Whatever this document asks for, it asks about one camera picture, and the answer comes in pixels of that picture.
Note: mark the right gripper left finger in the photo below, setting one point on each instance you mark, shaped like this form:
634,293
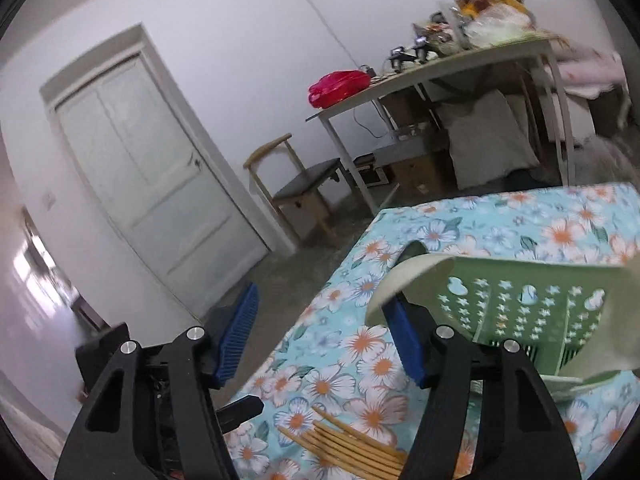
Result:
232,339

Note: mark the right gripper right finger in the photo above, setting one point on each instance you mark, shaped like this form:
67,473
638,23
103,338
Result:
412,328

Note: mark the bamboo chopstick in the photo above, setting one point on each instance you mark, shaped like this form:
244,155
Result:
346,450
355,429

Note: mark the white ceramic soup spoon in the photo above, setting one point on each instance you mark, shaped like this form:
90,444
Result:
417,278

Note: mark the floral blue tablecloth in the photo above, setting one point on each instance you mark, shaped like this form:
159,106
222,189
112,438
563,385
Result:
488,413

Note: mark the wooden chair dark seat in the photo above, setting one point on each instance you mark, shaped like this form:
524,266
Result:
303,191

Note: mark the green plastic utensil basket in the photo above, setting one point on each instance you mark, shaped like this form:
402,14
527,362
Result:
550,309

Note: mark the white door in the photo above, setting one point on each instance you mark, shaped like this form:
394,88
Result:
155,174

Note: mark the red bag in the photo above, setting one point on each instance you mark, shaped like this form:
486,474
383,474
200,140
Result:
337,87

